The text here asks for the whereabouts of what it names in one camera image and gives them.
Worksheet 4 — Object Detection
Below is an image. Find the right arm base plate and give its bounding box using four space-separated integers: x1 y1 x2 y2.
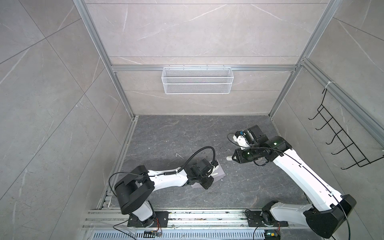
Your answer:
244 210 269 227

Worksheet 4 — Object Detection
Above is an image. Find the grey purple envelope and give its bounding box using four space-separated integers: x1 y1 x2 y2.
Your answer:
192 164 226 189

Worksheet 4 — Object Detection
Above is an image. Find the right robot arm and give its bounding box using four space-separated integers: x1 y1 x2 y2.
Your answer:
231 131 357 239

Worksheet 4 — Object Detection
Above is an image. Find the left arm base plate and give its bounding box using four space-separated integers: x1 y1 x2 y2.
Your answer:
127 211 169 228

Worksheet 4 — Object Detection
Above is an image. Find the white vented cable duct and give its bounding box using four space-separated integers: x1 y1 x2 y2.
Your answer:
91 229 265 240

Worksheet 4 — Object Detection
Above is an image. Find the black wire hook rack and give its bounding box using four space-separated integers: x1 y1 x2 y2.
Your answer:
308 89 384 170

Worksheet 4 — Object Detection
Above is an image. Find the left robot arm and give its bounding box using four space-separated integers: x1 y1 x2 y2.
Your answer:
114 159 219 223

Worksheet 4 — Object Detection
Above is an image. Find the aluminium rail frame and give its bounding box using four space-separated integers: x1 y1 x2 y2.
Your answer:
82 209 331 230

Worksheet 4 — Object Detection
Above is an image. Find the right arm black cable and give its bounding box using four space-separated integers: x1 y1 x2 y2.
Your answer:
226 131 352 240

